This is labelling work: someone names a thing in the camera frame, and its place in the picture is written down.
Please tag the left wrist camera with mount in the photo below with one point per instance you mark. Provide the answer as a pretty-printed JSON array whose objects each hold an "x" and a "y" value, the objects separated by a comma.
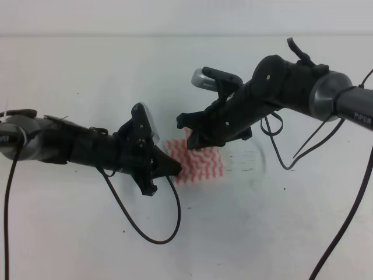
[{"x": 143, "y": 123}]

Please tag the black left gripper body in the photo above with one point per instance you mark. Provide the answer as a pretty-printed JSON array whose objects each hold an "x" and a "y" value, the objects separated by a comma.
[{"x": 133, "y": 152}]

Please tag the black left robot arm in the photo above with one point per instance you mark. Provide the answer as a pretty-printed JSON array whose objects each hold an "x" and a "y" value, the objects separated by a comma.
[{"x": 57, "y": 141}]

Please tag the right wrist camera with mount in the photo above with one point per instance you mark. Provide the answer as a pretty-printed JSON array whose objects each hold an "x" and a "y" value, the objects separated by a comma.
[{"x": 223, "y": 83}]

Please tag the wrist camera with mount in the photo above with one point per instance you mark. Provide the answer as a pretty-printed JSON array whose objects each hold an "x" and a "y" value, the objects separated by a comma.
[
  {"x": 143, "y": 123},
  {"x": 223, "y": 83}
]

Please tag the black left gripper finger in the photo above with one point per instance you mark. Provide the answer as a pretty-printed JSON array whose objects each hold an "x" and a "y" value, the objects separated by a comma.
[
  {"x": 163, "y": 165},
  {"x": 143, "y": 178}
]

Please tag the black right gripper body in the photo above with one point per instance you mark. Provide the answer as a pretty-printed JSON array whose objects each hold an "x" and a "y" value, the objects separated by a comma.
[{"x": 229, "y": 117}]

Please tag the pink white striped towel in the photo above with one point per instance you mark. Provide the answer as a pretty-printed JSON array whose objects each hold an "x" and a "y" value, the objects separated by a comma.
[{"x": 197, "y": 165}]

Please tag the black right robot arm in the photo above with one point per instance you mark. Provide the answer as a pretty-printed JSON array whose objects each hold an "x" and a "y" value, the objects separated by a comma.
[{"x": 307, "y": 88}]

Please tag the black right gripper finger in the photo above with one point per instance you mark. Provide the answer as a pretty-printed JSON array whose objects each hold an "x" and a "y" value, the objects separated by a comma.
[
  {"x": 197, "y": 141},
  {"x": 193, "y": 121}
]

